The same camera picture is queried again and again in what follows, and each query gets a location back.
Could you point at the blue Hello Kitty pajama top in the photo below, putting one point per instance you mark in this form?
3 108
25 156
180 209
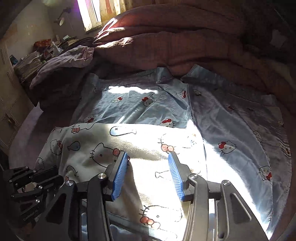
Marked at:
241 132

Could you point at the stack of papers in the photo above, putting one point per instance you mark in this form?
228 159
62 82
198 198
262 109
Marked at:
28 65

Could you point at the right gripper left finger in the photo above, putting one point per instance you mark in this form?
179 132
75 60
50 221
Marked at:
61 219

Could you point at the pink wall lamp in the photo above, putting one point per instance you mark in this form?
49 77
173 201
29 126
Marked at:
60 20

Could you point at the pink plaid quilt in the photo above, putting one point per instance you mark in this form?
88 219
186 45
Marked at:
243 42

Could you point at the dark folded clothes stack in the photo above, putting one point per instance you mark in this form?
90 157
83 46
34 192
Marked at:
62 87

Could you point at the red box on desk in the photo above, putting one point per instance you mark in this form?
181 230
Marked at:
42 43

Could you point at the tree print curtain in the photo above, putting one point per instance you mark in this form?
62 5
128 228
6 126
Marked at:
110 8

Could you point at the stack of books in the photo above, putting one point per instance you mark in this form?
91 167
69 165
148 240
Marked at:
67 42

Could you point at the pink cartoon folded garment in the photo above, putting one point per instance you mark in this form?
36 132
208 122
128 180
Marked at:
78 57

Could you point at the cream drawer cabinet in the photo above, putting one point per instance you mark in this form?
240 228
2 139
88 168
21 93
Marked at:
15 104

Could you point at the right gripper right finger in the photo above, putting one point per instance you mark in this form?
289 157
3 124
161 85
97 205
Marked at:
217 211

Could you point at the white Hello Kitty pants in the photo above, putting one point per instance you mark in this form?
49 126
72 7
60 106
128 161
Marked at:
148 197

